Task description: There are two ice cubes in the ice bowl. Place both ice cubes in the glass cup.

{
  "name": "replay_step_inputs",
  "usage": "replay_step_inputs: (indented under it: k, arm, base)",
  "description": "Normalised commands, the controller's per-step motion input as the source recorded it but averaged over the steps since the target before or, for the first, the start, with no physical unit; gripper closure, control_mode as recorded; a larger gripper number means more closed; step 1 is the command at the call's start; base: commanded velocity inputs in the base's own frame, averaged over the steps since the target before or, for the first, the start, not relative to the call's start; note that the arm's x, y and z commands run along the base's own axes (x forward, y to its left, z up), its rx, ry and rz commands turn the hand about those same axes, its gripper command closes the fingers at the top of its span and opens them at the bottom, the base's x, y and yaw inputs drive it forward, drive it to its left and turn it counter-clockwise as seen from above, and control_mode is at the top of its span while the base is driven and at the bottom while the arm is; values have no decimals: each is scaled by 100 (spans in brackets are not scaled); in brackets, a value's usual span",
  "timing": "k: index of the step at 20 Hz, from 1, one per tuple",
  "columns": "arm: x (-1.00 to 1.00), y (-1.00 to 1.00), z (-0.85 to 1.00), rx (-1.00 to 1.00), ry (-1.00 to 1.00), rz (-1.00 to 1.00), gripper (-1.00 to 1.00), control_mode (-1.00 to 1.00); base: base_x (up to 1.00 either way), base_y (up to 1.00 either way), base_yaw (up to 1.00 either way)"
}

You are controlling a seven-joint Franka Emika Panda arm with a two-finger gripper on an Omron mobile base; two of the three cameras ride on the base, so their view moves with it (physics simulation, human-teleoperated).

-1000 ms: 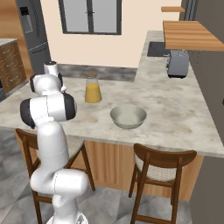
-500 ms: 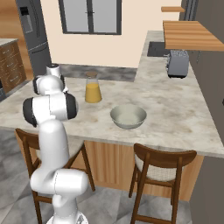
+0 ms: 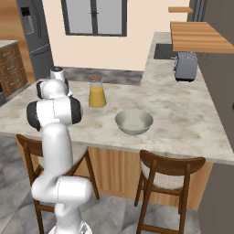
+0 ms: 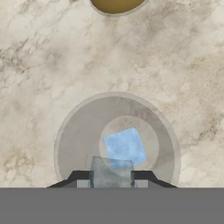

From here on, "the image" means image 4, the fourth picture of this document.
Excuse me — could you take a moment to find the olive yellow round bowl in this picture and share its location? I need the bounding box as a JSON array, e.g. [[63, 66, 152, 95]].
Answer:
[[88, 0, 151, 17]]

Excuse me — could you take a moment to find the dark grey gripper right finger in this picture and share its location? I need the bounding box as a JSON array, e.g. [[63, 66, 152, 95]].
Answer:
[[130, 170, 179, 189]]

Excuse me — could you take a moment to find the light blue ice cube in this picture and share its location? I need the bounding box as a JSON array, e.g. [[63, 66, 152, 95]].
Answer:
[[103, 126, 148, 170]]

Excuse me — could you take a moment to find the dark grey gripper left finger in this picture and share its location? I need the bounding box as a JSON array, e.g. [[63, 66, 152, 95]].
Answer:
[[46, 170, 95, 189]]

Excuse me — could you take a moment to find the translucent pale ice cube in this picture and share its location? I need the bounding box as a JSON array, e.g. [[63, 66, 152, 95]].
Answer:
[[88, 155, 136, 189]]

